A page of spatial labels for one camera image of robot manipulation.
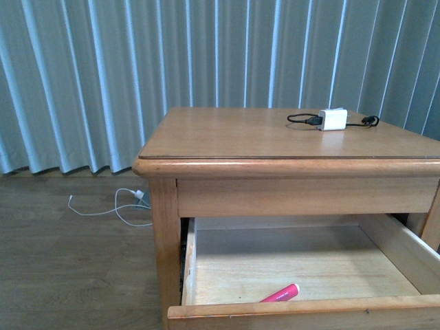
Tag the pale pleated curtain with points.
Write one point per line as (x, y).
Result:
(85, 83)

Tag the wooden nightstand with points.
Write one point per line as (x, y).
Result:
(231, 162)

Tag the floor power outlet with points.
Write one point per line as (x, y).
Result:
(142, 199)

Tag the pink highlighter marker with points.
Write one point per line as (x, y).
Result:
(284, 294)

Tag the wooden drawer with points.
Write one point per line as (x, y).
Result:
(354, 272)

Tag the white charger block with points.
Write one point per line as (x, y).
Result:
(333, 119)

